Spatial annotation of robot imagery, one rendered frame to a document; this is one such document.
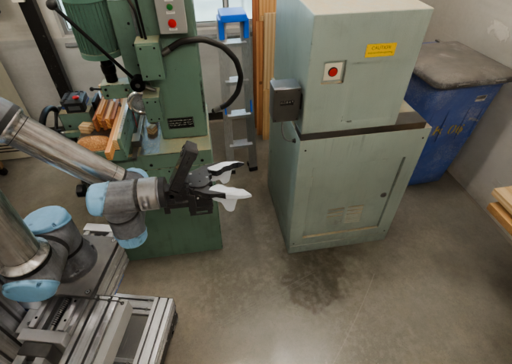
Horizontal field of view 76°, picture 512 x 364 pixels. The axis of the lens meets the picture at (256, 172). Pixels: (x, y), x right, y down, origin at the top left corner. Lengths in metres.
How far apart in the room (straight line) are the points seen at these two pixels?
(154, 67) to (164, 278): 1.23
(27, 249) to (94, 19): 0.90
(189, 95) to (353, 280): 1.39
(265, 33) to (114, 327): 2.12
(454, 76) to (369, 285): 1.25
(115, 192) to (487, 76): 2.00
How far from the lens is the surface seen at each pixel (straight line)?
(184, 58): 1.47
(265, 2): 2.71
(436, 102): 2.18
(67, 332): 1.21
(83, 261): 1.18
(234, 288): 2.00
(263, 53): 2.70
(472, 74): 2.22
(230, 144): 2.48
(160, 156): 1.60
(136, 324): 1.77
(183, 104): 1.56
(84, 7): 1.49
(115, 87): 1.64
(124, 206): 0.77
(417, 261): 2.31
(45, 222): 1.08
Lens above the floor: 1.75
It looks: 42 degrees down
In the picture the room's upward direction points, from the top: straight up
